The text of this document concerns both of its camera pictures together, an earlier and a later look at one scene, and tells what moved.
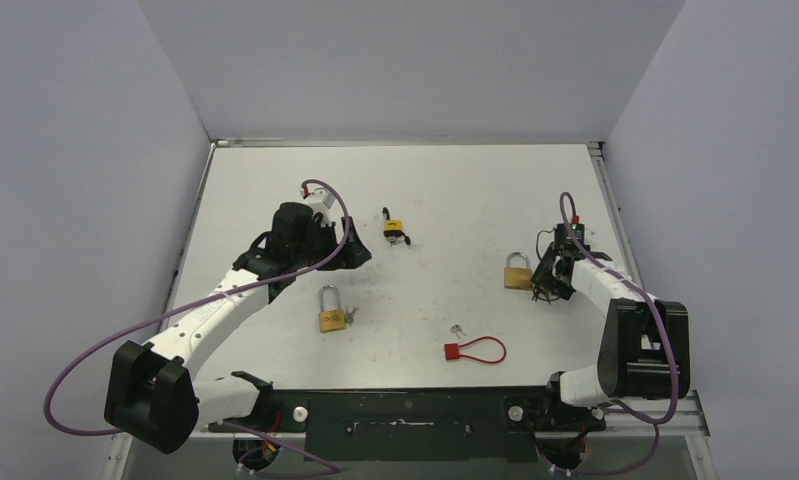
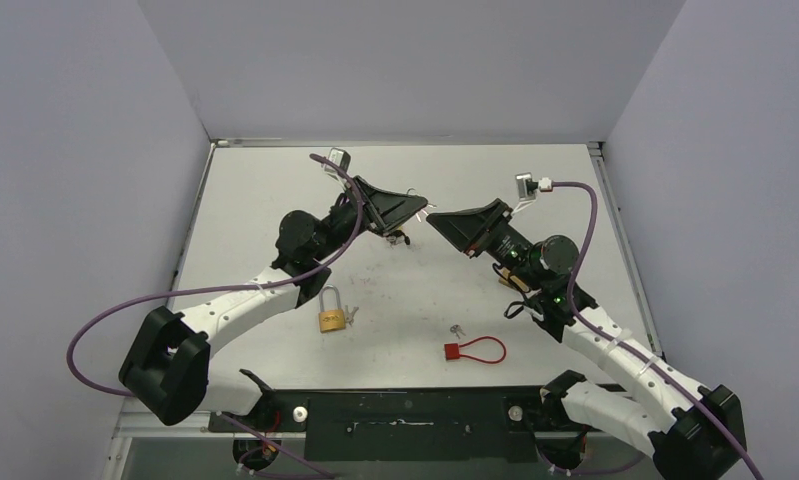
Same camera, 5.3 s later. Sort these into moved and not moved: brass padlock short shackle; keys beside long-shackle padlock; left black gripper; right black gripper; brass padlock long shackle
Moved: right black gripper; left black gripper
Not moved: keys beside long-shackle padlock; brass padlock long shackle; brass padlock short shackle
